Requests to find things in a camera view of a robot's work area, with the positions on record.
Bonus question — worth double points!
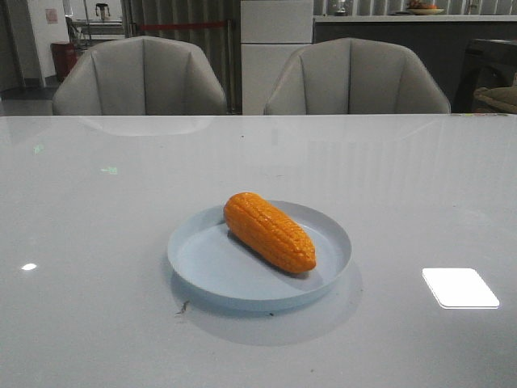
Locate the orange toy corn cob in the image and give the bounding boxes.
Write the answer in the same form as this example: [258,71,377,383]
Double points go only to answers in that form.
[223,192,317,274]

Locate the light blue round plate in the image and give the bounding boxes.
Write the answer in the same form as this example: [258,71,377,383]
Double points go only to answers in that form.
[167,200,351,311]

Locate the grey armchair on right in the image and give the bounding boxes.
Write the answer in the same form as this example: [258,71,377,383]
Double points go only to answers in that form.
[264,38,451,115]

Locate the grey armchair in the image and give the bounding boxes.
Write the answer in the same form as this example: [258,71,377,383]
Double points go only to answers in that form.
[264,38,451,115]
[53,36,227,116]

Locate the white cabinet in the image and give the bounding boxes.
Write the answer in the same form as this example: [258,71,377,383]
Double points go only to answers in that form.
[240,1,313,116]

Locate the grey armchair on left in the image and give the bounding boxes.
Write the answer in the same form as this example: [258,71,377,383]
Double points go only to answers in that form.
[53,36,227,116]

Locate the grey counter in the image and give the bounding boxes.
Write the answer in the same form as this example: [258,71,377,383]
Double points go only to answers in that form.
[313,15,516,106]

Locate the red bin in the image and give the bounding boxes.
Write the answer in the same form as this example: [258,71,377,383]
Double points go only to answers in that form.
[51,42,78,82]

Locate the fruit bowl on counter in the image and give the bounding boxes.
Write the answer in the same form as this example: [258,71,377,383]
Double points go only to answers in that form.
[406,0,443,15]

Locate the olive cushion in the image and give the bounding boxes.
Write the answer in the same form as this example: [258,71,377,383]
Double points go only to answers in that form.
[473,86,516,114]

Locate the barrier post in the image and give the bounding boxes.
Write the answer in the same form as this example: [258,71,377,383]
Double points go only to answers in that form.
[225,19,237,114]

